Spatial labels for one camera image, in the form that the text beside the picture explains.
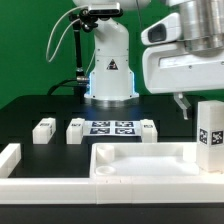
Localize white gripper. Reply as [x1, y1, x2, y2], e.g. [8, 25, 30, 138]
[142, 42, 224, 120]

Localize white cable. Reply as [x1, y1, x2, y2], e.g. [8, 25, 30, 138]
[45, 5, 88, 64]

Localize fiducial marker sheet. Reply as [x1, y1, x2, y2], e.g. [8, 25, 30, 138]
[83, 120, 141, 136]

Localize white barrier wall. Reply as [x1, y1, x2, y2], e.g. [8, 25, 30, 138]
[0, 175, 224, 204]
[0, 143, 21, 178]

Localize white left barrier wall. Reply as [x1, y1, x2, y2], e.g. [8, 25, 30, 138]
[0, 143, 21, 178]

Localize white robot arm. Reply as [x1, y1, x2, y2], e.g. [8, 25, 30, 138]
[73, 0, 224, 115]

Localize white desk top tray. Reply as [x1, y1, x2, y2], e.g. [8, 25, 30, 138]
[90, 142, 224, 184]

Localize white front barrier wall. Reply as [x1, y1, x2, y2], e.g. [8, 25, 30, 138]
[0, 175, 224, 204]

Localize black cable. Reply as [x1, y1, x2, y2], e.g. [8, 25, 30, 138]
[46, 78, 81, 97]

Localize black camera stand pole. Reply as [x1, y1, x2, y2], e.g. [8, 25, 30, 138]
[69, 13, 89, 103]

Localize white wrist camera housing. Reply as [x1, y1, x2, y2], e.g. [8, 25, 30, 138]
[141, 13, 182, 46]

